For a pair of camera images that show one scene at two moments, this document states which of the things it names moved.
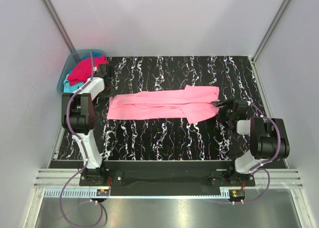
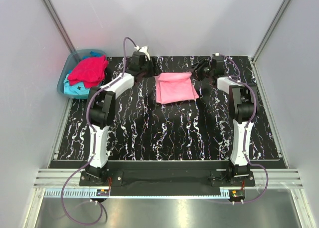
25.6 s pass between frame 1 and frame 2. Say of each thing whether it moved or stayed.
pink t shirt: moved
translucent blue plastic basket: stayed
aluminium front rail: stayed
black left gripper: moved
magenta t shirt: stayed
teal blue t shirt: stayed
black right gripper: moved
